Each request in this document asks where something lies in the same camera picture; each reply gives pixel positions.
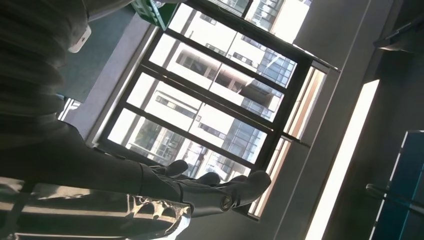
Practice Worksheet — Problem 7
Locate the white rounded cover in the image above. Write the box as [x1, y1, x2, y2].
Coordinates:
[67, 24, 92, 54]

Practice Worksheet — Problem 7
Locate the black framed window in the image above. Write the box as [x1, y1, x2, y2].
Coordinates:
[97, 0, 340, 221]

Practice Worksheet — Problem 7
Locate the green sign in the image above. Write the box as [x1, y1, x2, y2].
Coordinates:
[130, 0, 180, 31]

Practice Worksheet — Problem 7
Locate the long ceiling light strip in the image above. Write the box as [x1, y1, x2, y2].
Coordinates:
[304, 79, 381, 240]

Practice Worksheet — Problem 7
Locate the blue panel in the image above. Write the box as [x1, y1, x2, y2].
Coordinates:
[368, 130, 424, 240]

